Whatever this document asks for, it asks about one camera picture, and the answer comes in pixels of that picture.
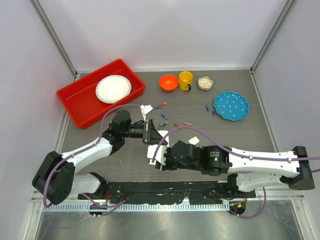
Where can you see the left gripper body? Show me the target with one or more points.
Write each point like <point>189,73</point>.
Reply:
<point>146,128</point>

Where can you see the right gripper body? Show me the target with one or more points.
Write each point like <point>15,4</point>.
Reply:
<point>171,164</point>

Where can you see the white battery cover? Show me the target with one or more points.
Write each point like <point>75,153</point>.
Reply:
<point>194,140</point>

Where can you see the white remote control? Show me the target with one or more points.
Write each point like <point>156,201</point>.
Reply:
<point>151,150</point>

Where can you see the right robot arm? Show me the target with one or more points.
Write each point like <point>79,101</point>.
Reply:
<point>245,170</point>

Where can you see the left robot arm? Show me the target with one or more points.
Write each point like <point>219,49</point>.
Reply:
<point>57,179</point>

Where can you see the orange bowl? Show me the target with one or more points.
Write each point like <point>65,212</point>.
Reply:
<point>168,82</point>

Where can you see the white paper plate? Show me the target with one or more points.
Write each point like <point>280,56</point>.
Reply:
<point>113,88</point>

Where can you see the yellow mug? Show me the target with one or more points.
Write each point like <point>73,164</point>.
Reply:
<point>185,80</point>

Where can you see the red plastic bin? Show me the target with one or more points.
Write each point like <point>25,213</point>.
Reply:
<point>89,98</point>

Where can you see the blue dotted plate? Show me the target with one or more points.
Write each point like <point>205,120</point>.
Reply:
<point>231,106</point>

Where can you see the patterned small bowl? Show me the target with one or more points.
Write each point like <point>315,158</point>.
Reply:
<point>205,83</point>

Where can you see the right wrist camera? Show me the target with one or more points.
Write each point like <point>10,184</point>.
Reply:
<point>161,162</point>

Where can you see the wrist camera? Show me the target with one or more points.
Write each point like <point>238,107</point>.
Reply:
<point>145,109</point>
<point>161,162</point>

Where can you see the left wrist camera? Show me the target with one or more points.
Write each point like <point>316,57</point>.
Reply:
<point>145,109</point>

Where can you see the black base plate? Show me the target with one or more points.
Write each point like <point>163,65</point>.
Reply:
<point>168,192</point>

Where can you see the white cable duct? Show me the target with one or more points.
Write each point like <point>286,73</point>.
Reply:
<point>185,206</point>

